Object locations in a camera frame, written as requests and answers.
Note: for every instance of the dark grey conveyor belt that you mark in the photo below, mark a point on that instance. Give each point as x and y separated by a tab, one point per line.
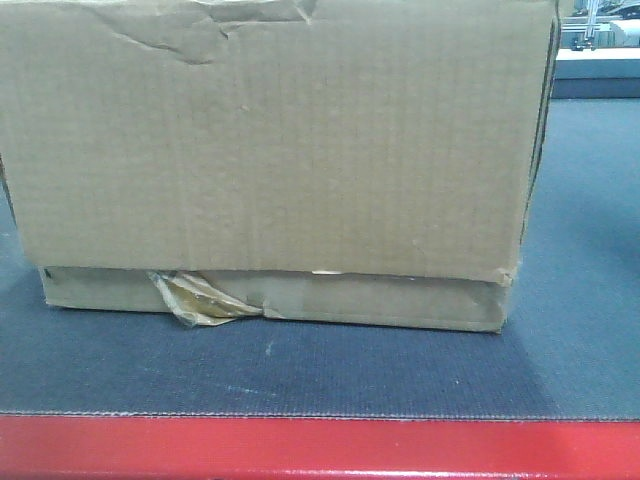
569	350

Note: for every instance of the red conveyor frame edge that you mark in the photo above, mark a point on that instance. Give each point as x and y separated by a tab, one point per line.
68	447

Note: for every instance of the brown cardboard carton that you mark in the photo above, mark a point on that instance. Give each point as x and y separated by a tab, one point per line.
364	162

